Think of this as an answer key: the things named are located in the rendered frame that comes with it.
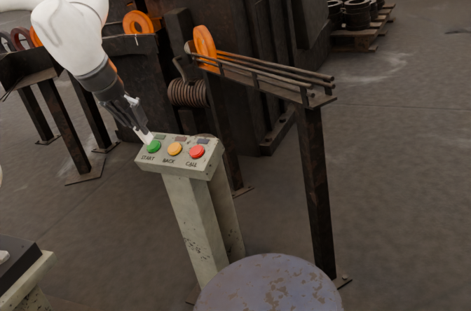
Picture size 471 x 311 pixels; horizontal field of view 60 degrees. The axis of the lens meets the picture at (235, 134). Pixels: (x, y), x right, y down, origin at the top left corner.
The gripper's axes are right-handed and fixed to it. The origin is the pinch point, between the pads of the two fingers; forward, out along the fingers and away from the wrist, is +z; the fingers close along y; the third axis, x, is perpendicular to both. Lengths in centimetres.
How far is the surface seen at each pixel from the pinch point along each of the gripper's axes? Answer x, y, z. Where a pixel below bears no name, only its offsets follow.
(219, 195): -3.0, -8.5, 35.6
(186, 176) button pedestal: 5.5, -11.9, 10.5
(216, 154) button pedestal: -1.5, -19.4, 8.7
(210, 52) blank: -49, 6, 14
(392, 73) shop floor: -157, -36, 128
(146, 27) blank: -72, 55, 18
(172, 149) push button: 0.8, -7.3, 5.3
